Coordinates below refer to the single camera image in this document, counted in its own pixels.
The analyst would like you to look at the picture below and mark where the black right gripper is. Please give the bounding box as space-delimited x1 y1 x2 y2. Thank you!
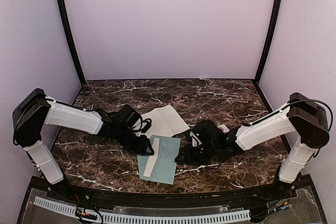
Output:
174 142 218 166

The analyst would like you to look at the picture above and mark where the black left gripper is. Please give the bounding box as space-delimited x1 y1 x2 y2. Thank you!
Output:
115 126 154 155

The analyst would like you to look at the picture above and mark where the cream letter paper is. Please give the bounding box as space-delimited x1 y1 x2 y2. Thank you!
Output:
143 137 160 177

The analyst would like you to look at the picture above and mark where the blue-grey envelope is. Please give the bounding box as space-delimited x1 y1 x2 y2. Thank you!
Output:
137 135 181 185

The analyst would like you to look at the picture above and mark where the white sticker sheet with seals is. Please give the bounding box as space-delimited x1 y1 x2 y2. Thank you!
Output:
218 124 229 132

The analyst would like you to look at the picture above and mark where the white-sleeved left robot arm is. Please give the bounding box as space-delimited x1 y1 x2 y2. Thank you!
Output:
12 88 106 185

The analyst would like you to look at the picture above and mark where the white-sleeved robot arm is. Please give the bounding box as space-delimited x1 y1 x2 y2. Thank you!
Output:
228 92 331 183
12 88 106 185

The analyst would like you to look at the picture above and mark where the white-sleeved right robot arm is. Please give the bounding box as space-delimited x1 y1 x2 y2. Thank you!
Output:
228 92 331 183

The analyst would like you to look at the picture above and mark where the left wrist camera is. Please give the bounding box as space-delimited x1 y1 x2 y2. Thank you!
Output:
117 104 141 128

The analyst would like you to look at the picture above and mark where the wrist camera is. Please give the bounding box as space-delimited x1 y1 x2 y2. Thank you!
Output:
117 104 141 128
190 120 224 147

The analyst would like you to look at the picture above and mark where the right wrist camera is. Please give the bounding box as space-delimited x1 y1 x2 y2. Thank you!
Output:
190 120 224 147

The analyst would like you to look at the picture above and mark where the white slotted cable duct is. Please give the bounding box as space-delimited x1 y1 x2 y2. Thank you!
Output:
34 196 250 224

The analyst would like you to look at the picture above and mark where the black front rail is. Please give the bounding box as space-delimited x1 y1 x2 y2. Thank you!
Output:
21 175 321 212

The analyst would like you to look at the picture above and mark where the left black frame post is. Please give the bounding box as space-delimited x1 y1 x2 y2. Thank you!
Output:
57 0 86 85

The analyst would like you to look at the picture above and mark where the black frame post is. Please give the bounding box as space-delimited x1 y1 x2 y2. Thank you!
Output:
57 0 86 85
254 0 281 86

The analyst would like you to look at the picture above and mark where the right black frame post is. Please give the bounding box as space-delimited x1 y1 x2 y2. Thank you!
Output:
254 0 281 86

